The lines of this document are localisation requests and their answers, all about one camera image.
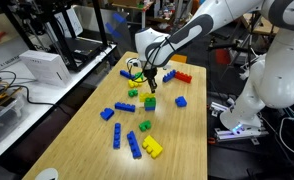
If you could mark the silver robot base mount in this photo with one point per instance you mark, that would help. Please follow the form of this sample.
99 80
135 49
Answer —
230 135

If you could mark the wooden background table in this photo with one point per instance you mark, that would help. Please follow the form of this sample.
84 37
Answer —
253 28

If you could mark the white table grommet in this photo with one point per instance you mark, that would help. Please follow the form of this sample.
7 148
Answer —
133 62
47 174

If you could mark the short blue lego brick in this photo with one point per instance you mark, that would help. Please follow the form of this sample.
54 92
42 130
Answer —
181 101
149 108
107 114

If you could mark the red lego brick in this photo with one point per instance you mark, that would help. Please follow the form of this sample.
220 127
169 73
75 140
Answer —
183 77

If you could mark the orange chair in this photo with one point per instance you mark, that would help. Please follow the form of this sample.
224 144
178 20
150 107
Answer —
180 59

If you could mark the white paper sheet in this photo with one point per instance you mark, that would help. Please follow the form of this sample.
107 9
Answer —
70 21

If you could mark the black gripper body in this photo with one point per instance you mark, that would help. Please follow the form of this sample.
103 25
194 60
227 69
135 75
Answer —
150 74

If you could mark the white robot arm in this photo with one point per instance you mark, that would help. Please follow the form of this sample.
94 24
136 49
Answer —
190 31

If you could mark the white side table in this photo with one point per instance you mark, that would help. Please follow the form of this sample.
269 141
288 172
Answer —
43 91

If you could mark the red bin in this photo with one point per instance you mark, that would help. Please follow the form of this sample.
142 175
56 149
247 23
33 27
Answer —
223 56

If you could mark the white cardboard box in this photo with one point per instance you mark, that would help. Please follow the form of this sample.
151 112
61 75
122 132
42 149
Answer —
46 67

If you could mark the small green lego brick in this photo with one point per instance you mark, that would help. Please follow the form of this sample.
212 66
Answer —
132 93
145 125

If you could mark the long blue lego brick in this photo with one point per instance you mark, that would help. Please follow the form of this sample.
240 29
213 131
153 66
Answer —
125 107
116 135
125 74
169 76
134 144

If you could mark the clear plastic bin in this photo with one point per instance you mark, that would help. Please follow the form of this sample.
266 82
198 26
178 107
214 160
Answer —
3 116

